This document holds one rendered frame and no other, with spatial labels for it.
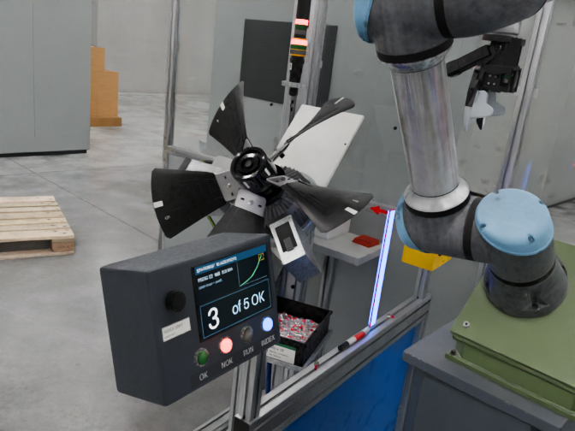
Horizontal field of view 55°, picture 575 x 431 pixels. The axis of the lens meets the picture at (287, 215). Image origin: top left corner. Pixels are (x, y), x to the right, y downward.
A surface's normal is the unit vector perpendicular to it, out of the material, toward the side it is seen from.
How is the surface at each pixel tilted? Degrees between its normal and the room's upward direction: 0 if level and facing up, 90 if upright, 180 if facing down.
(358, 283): 90
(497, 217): 43
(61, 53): 90
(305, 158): 50
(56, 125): 90
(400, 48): 118
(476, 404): 90
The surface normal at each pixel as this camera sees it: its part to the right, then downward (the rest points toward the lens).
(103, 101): 0.72, 0.28
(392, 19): -0.54, 0.61
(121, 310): -0.59, 0.17
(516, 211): -0.29, -0.58
